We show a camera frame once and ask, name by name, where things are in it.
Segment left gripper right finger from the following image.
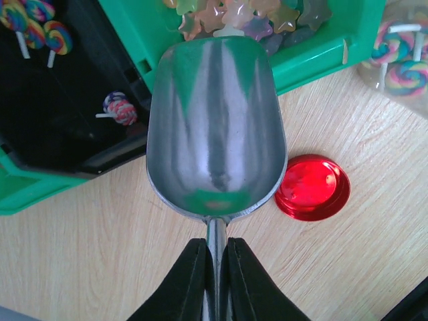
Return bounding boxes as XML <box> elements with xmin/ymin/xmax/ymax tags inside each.
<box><xmin>227</xmin><ymin>237</ymin><xmax>309</xmax><ymax>321</ymax></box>

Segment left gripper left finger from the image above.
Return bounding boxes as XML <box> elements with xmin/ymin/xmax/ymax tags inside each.
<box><xmin>128</xmin><ymin>238</ymin><xmax>207</xmax><ymax>321</ymax></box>

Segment metal candy scoop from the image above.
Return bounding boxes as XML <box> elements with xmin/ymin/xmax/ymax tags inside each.
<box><xmin>146</xmin><ymin>36</ymin><xmax>288</xmax><ymax>320</ymax></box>

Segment green bin star candies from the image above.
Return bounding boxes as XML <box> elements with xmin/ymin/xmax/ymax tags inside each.
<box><xmin>96</xmin><ymin>0</ymin><xmax>389</xmax><ymax>98</ymax></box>

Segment green bin wrapped candies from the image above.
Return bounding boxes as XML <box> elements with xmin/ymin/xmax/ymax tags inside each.
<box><xmin>1</xmin><ymin>144</ymin><xmax>86</xmax><ymax>216</ymax></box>

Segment red jar lid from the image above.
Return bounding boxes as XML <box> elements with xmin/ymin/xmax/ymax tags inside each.
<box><xmin>274</xmin><ymin>154</ymin><xmax>351</xmax><ymax>222</ymax></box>

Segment black bin lollipops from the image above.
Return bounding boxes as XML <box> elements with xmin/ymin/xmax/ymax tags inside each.
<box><xmin>1</xmin><ymin>1</ymin><xmax>151</xmax><ymax>179</ymax></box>

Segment clear glass jar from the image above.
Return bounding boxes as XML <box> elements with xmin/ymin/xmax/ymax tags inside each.
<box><xmin>357</xmin><ymin>1</ymin><xmax>427</xmax><ymax>118</ymax></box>

